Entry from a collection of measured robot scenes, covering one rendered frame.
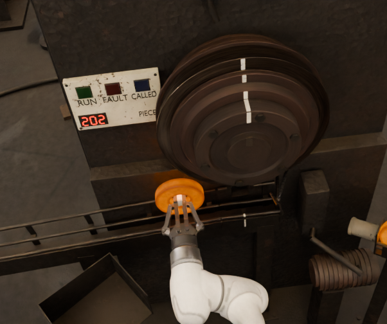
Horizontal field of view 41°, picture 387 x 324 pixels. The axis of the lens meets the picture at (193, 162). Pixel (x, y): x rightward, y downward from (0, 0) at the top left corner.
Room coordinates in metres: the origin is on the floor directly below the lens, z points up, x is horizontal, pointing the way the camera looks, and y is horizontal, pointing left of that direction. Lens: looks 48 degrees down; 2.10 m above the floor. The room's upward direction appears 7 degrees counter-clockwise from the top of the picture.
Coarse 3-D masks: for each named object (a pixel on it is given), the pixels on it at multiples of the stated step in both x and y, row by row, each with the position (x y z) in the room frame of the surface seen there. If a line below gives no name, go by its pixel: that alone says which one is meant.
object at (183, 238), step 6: (174, 228) 0.88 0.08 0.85; (192, 228) 0.87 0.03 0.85; (174, 234) 0.86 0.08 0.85; (180, 234) 0.86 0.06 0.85; (186, 234) 0.84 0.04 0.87; (192, 234) 0.85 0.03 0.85; (174, 240) 0.83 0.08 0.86; (180, 240) 0.82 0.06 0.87; (186, 240) 0.82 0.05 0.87; (192, 240) 0.82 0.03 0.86; (174, 246) 0.81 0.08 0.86
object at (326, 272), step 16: (320, 256) 0.91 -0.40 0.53; (352, 256) 0.90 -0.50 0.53; (368, 256) 0.89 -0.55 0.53; (320, 272) 0.86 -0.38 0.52; (336, 272) 0.85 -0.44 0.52; (352, 272) 0.85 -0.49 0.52; (368, 272) 0.84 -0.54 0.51; (320, 288) 0.83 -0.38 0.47; (336, 288) 0.83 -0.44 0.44; (320, 304) 0.84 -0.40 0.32; (336, 304) 0.84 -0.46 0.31; (320, 320) 0.84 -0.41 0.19
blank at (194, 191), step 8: (168, 184) 1.01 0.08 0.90; (176, 184) 1.00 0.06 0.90; (184, 184) 1.00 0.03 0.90; (192, 184) 1.00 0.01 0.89; (200, 184) 1.02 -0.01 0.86; (160, 192) 1.00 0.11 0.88; (168, 192) 0.99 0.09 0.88; (176, 192) 0.99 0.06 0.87; (184, 192) 0.99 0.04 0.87; (192, 192) 1.00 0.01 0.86; (200, 192) 1.00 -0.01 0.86; (160, 200) 1.00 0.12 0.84; (168, 200) 1.00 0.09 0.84; (192, 200) 1.00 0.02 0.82; (200, 200) 1.00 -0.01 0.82; (160, 208) 1.00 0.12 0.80
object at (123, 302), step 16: (112, 256) 0.89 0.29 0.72; (96, 272) 0.87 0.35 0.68; (112, 272) 0.90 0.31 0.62; (64, 288) 0.81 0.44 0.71; (80, 288) 0.83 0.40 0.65; (96, 288) 0.86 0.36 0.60; (112, 288) 0.85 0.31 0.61; (128, 288) 0.84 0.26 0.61; (48, 304) 0.77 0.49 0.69; (64, 304) 0.79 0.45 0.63; (80, 304) 0.81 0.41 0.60; (96, 304) 0.80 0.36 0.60; (112, 304) 0.79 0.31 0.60; (128, 304) 0.78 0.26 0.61; (144, 304) 0.77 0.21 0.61; (48, 320) 0.70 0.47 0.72; (64, 320) 0.76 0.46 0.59; (80, 320) 0.75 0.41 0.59; (96, 320) 0.75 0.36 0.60; (112, 320) 0.74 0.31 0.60; (128, 320) 0.73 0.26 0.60; (144, 320) 0.72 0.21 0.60
